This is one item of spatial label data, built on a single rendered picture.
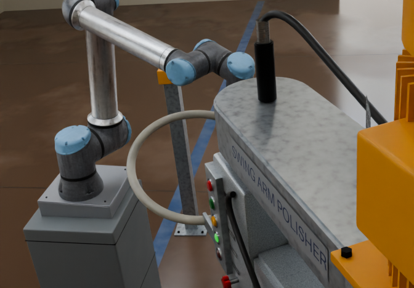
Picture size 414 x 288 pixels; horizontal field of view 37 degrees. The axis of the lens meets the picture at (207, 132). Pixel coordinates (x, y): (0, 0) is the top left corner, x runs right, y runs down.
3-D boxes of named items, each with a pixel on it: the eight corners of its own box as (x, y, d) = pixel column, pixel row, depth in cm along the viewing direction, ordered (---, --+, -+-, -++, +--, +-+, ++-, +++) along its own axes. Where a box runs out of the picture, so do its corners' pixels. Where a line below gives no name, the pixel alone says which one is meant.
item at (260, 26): (280, 100, 129) (275, 20, 121) (262, 104, 128) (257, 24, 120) (271, 93, 132) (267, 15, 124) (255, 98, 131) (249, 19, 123)
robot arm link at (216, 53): (190, 42, 203) (218, 60, 198) (211, 33, 210) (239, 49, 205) (185, 66, 208) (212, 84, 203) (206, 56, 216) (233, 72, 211)
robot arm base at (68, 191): (52, 200, 255) (47, 180, 250) (68, 176, 272) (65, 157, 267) (95, 202, 252) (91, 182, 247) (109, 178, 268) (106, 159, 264)
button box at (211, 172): (236, 272, 152) (226, 176, 139) (227, 276, 151) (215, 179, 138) (225, 253, 159) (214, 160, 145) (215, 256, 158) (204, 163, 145)
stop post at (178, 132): (211, 216, 390) (190, 58, 339) (206, 236, 373) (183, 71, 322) (180, 216, 394) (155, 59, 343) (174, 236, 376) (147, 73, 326)
